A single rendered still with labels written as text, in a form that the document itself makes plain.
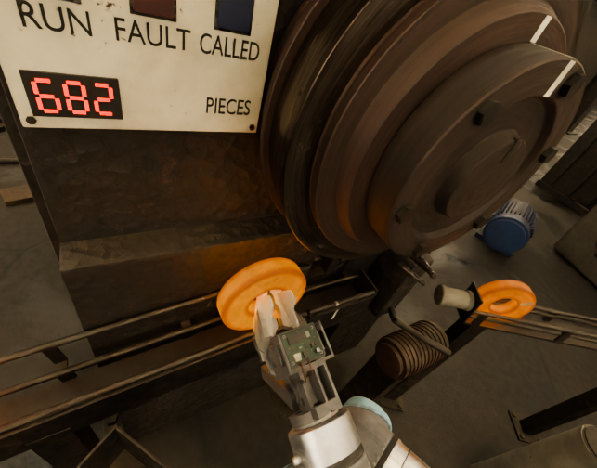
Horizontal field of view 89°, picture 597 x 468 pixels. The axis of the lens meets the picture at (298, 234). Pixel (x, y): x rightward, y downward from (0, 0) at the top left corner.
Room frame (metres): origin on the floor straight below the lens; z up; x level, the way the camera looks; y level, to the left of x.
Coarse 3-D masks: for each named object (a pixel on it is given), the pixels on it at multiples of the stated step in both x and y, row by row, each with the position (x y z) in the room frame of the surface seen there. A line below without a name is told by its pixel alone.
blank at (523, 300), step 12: (480, 288) 0.66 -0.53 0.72; (492, 288) 0.65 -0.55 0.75; (504, 288) 0.64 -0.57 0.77; (516, 288) 0.64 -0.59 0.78; (528, 288) 0.66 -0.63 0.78; (492, 300) 0.64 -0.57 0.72; (516, 300) 0.65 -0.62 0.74; (528, 300) 0.65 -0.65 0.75; (492, 312) 0.64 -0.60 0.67; (504, 312) 0.65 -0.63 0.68; (516, 312) 0.65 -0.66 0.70; (528, 312) 0.65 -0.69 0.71
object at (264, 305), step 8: (264, 296) 0.29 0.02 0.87; (256, 304) 0.29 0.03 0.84; (264, 304) 0.28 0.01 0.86; (272, 304) 0.27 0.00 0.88; (256, 312) 0.27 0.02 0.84; (264, 312) 0.27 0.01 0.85; (272, 312) 0.26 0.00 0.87; (264, 320) 0.26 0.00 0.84; (272, 320) 0.26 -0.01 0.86; (264, 328) 0.25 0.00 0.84; (272, 328) 0.25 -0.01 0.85
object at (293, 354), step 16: (272, 336) 0.23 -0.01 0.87; (288, 336) 0.22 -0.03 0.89; (304, 336) 0.23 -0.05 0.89; (272, 352) 0.22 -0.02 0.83; (288, 352) 0.21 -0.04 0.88; (304, 352) 0.21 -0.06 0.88; (320, 352) 0.22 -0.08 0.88; (272, 368) 0.21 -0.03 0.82; (288, 368) 0.19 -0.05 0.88; (304, 368) 0.19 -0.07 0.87; (320, 368) 0.21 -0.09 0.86; (304, 384) 0.18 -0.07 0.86; (320, 384) 0.18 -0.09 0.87; (304, 400) 0.18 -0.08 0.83; (320, 400) 0.17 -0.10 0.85; (336, 400) 0.18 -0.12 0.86; (304, 416) 0.15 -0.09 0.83; (320, 416) 0.15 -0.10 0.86
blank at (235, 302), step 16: (240, 272) 0.30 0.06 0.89; (256, 272) 0.30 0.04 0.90; (272, 272) 0.31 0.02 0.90; (288, 272) 0.33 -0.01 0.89; (224, 288) 0.28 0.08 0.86; (240, 288) 0.28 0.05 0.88; (256, 288) 0.29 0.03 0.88; (272, 288) 0.31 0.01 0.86; (288, 288) 0.33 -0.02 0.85; (304, 288) 0.35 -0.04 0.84; (224, 304) 0.26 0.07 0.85; (240, 304) 0.28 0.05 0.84; (224, 320) 0.26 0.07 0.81; (240, 320) 0.28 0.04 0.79
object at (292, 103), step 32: (352, 0) 0.35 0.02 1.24; (384, 0) 0.33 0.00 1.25; (416, 0) 0.35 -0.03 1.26; (320, 32) 0.35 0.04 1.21; (352, 32) 0.32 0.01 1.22; (384, 32) 0.34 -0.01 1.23; (576, 32) 0.55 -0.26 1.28; (320, 64) 0.31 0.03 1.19; (352, 64) 0.32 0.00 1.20; (288, 96) 0.34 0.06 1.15; (320, 96) 0.31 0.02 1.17; (288, 128) 0.32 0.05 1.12; (320, 128) 0.31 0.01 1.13; (288, 160) 0.30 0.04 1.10; (288, 192) 0.30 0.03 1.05; (288, 224) 0.32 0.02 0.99; (352, 256) 0.42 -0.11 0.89
